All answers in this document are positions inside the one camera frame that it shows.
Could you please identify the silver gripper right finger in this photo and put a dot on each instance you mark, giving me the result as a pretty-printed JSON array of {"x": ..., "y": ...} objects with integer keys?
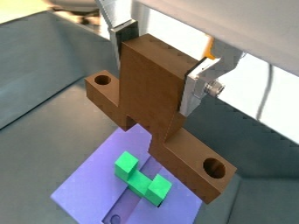
[{"x": 220, "y": 59}]

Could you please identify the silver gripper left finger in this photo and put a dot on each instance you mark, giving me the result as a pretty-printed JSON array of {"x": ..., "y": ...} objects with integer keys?
[{"x": 122, "y": 26}]

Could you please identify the brown T-shaped block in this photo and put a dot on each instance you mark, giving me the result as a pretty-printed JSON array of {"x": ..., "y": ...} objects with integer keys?
[{"x": 143, "y": 96}]

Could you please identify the green U-shaped block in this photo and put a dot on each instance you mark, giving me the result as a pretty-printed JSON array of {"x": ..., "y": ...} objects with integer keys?
[{"x": 152, "y": 189}]

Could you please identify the purple base block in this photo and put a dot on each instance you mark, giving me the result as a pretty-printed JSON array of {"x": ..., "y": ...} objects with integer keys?
[{"x": 95, "y": 197}]

